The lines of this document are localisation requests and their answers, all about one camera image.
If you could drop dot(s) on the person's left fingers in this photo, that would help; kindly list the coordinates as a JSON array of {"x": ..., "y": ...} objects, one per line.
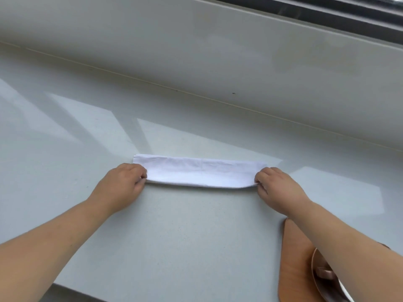
[{"x": 140, "y": 177}]

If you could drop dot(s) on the white cloth napkin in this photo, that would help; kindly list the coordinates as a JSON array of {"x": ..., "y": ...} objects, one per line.
[{"x": 201, "y": 173}]

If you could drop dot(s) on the person's right fingers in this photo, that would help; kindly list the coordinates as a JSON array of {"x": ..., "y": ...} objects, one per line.
[{"x": 261, "y": 182}]

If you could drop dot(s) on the person's right forearm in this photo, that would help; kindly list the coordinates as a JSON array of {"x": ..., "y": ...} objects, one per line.
[{"x": 352, "y": 257}]

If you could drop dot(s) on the person's left forearm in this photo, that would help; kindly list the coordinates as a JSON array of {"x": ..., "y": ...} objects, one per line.
[{"x": 44, "y": 248}]

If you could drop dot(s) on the person's right hand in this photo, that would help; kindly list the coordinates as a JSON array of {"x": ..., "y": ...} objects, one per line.
[{"x": 278, "y": 188}]

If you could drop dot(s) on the brown placemat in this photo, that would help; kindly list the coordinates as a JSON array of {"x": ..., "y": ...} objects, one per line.
[{"x": 294, "y": 264}]

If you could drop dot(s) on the person's left hand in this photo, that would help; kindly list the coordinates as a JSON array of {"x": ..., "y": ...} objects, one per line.
[{"x": 118, "y": 185}]

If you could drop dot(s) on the white plate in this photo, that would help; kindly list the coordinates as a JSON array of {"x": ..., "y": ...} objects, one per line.
[{"x": 327, "y": 287}]

